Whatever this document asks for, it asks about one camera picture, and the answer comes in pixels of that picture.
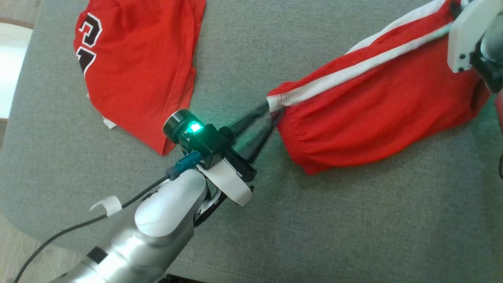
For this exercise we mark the grey fabric sofa seat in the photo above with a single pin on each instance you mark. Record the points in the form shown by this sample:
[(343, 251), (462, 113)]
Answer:
[(314, 220)]

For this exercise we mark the red shorts white stripe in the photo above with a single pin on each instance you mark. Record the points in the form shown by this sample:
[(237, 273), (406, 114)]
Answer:
[(373, 118)]

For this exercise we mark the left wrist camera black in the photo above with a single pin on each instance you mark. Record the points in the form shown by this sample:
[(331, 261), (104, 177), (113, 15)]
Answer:
[(204, 145)]

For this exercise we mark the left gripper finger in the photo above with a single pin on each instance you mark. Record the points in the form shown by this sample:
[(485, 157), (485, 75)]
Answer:
[(249, 118), (261, 139)]

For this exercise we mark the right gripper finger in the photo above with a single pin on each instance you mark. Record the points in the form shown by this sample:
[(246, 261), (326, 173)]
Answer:
[(456, 8)]

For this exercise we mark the red jersey white sleeves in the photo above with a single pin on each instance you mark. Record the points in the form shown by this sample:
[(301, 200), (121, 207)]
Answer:
[(137, 59)]

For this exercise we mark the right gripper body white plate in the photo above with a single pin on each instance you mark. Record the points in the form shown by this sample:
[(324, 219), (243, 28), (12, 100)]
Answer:
[(467, 35)]

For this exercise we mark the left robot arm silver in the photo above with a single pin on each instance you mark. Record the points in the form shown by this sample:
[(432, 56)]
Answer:
[(157, 228)]

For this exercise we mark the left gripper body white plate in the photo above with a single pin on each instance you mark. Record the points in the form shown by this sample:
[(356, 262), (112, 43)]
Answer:
[(232, 182)]

